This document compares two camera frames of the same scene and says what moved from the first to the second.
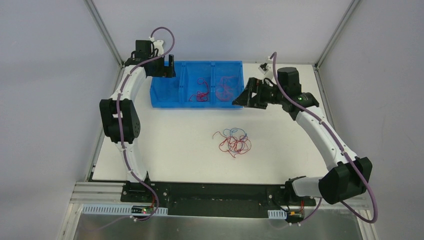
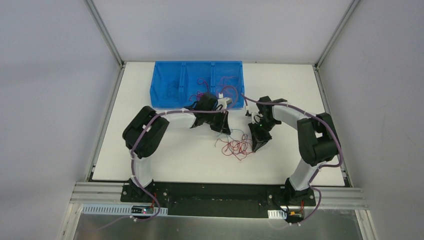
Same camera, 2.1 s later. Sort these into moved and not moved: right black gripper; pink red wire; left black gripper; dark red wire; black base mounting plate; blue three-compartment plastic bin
Moved: left black gripper; pink red wire; right black gripper
Not moved: dark red wire; blue three-compartment plastic bin; black base mounting plate
